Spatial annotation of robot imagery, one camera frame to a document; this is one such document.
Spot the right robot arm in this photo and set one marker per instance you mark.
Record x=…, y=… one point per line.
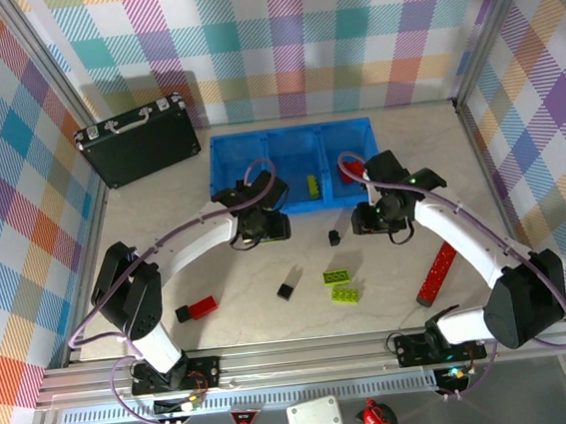
x=518, y=309

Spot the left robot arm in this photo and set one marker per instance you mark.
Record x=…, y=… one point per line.
x=136, y=296

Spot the blue three-compartment bin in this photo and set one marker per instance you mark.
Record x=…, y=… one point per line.
x=302, y=205

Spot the red glitter cylinder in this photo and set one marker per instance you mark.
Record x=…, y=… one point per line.
x=435, y=280

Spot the right small circuit board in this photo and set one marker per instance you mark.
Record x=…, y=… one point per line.
x=454, y=375

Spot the small circuit board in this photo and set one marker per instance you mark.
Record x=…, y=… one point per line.
x=179, y=406
x=454, y=375

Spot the left small circuit board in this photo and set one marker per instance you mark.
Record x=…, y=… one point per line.
x=179, y=406

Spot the red triangle device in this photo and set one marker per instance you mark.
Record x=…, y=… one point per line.
x=243, y=421

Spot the white plastic box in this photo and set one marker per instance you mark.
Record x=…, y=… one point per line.
x=315, y=416

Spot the red and black button device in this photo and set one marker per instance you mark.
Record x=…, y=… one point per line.
x=380, y=419

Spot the aluminium side rail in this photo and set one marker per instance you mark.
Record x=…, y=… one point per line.
x=484, y=172
x=95, y=217

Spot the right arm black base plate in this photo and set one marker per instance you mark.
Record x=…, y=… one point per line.
x=411, y=350

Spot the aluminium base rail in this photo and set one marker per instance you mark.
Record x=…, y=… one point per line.
x=302, y=358

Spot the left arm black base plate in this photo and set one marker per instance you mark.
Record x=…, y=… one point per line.
x=205, y=372

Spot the aluminium frame post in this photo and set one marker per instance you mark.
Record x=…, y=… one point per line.
x=49, y=74
x=491, y=31

